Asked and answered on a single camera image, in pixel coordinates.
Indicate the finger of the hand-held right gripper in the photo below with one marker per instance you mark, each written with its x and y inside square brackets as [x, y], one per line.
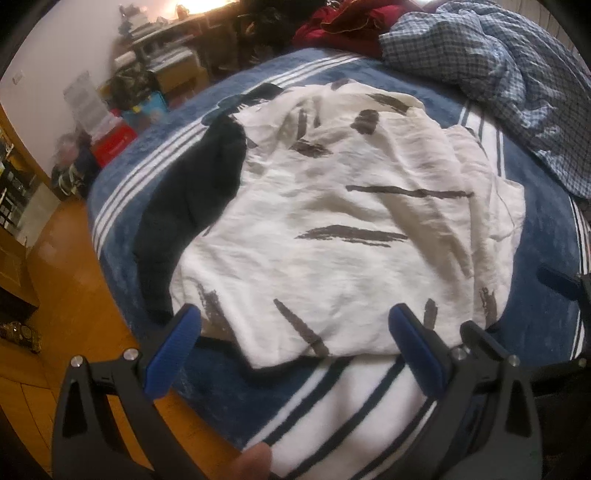
[561, 281]

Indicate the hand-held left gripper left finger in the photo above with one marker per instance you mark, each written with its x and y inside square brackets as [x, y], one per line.
[168, 357]

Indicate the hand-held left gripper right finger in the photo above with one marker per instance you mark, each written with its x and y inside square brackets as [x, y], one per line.
[415, 353]

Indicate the white shirt with dark strokes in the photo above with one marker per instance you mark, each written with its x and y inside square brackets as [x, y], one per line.
[346, 267]

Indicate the person's left hand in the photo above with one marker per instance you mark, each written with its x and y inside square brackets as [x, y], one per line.
[253, 464]

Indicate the blue white striped blanket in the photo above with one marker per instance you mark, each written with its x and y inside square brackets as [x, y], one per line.
[540, 230]

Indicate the dark navy garment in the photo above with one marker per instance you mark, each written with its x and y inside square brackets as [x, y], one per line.
[184, 207]

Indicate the dark wooden cabinet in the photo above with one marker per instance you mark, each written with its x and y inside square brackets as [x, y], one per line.
[16, 286]

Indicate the striped cloth bundle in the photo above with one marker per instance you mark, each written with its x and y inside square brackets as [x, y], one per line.
[71, 170]

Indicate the red storage box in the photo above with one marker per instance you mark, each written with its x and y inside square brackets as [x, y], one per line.
[113, 145]

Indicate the blue checked quilt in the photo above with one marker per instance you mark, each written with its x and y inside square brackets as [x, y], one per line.
[485, 55]

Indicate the blue toy box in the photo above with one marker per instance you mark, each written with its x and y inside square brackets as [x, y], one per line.
[147, 110]

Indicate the clear plastic drawer unit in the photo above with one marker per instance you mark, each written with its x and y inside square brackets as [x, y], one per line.
[87, 106]

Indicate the camouflage bag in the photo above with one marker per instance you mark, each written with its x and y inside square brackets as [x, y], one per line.
[131, 85]

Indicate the wooden desk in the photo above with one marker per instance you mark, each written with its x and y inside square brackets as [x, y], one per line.
[184, 27]

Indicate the red cloth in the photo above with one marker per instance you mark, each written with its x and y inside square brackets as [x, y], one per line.
[332, 32]

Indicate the black garment pile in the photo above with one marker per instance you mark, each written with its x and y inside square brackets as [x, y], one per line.
[277, 23]

